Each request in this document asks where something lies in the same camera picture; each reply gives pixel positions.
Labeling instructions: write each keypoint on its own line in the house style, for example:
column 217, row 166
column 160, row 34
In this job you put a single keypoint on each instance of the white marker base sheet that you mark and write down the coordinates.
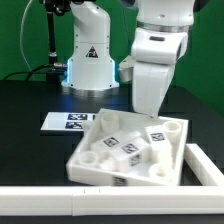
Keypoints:
column 66, row 121

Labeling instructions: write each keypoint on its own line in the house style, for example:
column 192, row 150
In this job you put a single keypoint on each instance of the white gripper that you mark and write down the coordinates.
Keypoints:
column 155, row 55

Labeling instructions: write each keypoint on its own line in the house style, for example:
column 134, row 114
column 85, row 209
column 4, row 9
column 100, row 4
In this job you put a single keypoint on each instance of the white L-shaped corner fence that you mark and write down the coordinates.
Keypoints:
column 207, row 198

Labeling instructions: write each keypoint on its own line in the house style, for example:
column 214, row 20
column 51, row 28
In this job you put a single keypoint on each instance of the white square tabletop tray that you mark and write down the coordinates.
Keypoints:
column 86, row 167

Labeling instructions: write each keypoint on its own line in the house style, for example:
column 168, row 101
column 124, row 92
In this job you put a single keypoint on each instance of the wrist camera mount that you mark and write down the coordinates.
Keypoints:
column 125, row 68

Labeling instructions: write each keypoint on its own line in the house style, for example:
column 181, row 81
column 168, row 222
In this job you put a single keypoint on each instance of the black camera stand pole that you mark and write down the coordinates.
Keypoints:
column 59, row 8

